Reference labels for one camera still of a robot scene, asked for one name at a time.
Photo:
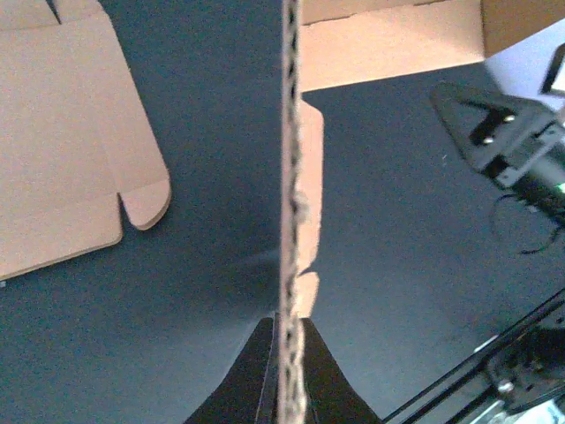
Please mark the stack of flat cardboard blanks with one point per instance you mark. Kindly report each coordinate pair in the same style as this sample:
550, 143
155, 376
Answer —
77, 151

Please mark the cardboard box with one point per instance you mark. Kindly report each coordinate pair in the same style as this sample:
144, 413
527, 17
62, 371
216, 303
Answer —
391, 243

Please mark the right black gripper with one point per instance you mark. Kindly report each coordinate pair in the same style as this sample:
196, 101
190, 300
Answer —
518, 144

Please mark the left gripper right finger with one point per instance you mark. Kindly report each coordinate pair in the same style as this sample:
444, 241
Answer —
330, 397

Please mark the black aluminium rail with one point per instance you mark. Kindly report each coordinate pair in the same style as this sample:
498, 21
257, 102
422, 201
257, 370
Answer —
464, 394

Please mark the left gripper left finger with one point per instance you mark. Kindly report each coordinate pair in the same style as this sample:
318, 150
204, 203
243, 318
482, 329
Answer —
247, 393

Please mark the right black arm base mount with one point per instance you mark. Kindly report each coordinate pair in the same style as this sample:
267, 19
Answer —
530, 370

